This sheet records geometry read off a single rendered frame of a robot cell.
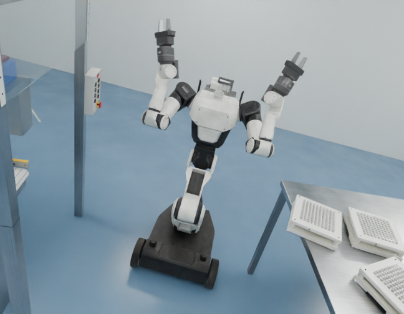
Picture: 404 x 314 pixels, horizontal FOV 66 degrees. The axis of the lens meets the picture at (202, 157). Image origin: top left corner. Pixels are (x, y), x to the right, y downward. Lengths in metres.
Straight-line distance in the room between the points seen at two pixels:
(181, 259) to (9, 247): 1.08
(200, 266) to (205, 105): 1.06
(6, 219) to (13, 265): 0.26
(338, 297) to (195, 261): 1.00
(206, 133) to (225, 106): 0.20
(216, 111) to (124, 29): 3.40
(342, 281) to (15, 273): 1.42
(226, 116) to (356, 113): 3.54
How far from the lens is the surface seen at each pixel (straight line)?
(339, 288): 1.53
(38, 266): 2.40
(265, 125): 1.64
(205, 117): 1.79
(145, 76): 5.03
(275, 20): 4.62
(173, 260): 2.18
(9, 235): 1.48
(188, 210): 1.90
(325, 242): 1.67
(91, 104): 2.12
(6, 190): 1.32
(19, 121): 1.48
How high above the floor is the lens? 1.85
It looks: 31 degrees down
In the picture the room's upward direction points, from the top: 14 degrees clockwise
